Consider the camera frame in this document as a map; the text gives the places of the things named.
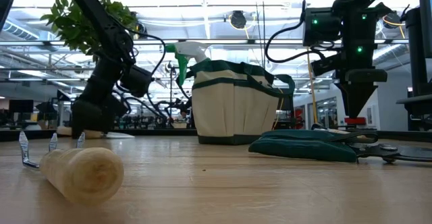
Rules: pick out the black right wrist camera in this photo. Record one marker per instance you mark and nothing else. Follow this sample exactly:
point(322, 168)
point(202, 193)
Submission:
point(325, 64)

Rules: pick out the red box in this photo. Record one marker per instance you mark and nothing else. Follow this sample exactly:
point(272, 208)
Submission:
point(355, 121)

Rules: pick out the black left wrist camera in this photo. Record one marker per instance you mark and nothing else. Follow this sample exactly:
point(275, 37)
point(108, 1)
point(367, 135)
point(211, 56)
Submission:
point(136, 80)

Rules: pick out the cream canvas green-trimmed gardening bag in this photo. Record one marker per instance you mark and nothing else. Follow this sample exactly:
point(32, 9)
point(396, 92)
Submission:
point(236, 109)

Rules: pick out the black background monitor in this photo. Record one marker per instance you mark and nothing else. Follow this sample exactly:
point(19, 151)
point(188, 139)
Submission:
point(20, 106)

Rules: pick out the black equipment stand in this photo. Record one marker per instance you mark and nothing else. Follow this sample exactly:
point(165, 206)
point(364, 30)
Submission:
point(416, 65)

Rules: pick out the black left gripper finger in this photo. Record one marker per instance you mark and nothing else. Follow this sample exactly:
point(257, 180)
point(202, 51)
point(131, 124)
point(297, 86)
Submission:
point(91, 117)
point(119, 107)

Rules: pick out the black aluminium table frame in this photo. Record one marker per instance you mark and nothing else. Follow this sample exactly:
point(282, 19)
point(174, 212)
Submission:
point(10, 135)

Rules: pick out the green leafy potted tree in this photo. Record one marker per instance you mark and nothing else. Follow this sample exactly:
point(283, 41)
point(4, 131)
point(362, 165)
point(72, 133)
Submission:
point(67, 25)

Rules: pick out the white green trigger spray bottle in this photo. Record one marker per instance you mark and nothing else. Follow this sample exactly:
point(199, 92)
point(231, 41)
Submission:
point(189, 50)

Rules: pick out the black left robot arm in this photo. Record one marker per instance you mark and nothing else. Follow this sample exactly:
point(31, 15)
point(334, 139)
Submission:
point(101, 21)

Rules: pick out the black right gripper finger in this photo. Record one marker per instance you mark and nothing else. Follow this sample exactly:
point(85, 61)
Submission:
point(357, 92)

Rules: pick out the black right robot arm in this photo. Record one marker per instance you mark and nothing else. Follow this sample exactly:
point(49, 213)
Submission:
point(320, 26)

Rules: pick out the black background robot arm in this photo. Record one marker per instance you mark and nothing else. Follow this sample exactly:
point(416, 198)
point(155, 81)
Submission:
point(179, 104)

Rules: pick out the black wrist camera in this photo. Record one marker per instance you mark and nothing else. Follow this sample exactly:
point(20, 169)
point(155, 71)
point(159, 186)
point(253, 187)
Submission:
point(136, 80)
point(325, 64)

